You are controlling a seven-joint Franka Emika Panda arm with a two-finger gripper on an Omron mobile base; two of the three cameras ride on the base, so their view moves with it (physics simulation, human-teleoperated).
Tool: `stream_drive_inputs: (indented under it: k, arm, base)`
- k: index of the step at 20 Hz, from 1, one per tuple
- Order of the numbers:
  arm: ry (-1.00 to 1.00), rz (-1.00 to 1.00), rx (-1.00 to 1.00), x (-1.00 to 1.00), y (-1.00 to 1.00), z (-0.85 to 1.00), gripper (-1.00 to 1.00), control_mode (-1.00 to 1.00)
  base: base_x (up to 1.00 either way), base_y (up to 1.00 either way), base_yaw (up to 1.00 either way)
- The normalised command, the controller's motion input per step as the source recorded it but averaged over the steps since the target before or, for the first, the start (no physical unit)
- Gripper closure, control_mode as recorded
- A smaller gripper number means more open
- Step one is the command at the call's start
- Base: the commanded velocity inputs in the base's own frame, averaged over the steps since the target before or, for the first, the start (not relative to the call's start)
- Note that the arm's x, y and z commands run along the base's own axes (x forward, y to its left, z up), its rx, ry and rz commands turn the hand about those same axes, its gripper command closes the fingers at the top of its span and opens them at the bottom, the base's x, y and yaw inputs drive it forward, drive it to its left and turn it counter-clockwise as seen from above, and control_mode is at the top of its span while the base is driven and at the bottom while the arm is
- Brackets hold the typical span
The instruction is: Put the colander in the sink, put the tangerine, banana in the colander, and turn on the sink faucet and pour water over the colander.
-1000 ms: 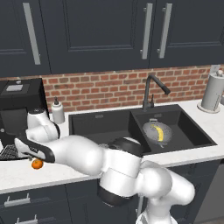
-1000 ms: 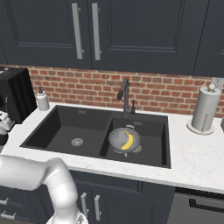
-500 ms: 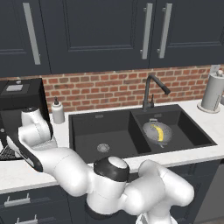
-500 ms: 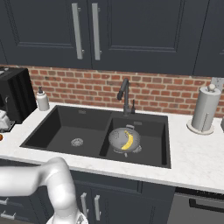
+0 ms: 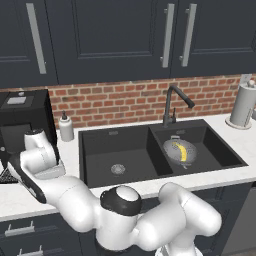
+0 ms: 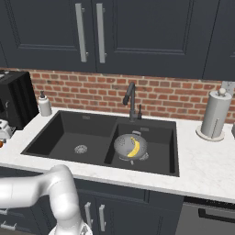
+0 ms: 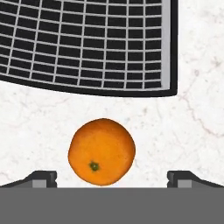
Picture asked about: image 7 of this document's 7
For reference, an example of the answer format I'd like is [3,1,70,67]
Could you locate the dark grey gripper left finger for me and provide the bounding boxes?
[0,170,59,189]

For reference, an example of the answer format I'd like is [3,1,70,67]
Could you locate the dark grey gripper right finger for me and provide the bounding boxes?
[166,170,224,189]

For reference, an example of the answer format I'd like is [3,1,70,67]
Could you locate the orange tangerine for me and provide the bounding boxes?
[67,117,137,187]

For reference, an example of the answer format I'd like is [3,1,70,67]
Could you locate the black wire dish rack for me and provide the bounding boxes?
[0,0,179,98]

